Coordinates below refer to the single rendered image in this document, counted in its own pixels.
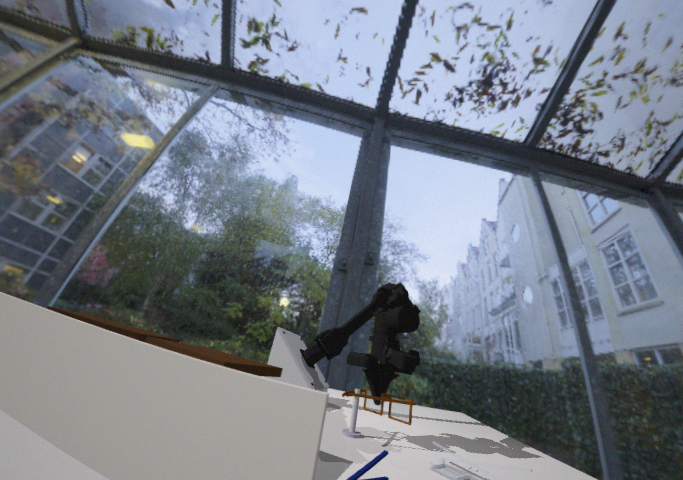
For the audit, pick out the dark blue glasses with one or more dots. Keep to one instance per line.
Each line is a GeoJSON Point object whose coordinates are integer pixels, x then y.
{"type": "Point", "coordinates": [368, 466]}

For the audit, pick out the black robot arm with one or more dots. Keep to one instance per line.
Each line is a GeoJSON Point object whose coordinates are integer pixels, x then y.
{"type": "Point", "coordinates": [401, 318]}

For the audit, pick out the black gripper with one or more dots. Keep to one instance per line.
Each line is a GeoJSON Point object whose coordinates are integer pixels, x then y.
{"type": "Point", "coordinates": [379, 375]}

